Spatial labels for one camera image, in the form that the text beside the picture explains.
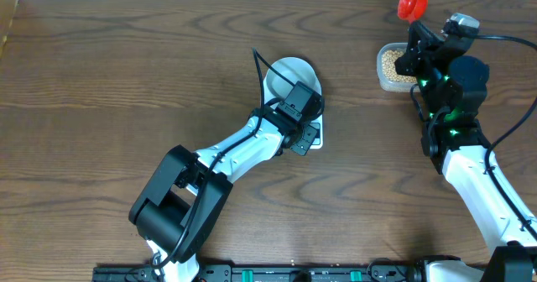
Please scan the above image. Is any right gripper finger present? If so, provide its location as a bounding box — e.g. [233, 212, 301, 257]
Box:
[394, 44, 420, 76]
[407, 20, 444, 53]

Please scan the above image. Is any red measuring scoop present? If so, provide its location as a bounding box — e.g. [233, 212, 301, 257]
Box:
[398, 0, 429, 24]

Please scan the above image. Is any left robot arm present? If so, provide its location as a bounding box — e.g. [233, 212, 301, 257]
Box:
[128, 81, 325, 281]

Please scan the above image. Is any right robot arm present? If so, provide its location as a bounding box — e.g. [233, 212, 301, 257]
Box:
[395, 14, 536, 281]

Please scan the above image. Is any white digital kitchen scale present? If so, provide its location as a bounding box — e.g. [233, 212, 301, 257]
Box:
[263, 72, 325, 155]

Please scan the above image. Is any grey round bowl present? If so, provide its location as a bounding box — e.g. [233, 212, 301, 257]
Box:
[263, 57, 322, 102]

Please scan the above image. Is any pile of soybeans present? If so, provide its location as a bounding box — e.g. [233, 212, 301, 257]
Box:
[381, 50, 416, 83]

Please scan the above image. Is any clear plastic container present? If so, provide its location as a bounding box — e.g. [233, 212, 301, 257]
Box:
[377, 43, 417, 92]

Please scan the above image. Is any left black cable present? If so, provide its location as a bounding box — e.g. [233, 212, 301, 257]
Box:
[150, 47, 303, 274]

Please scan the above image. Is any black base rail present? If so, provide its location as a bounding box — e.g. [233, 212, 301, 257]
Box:
[91, 263, 496, 282]

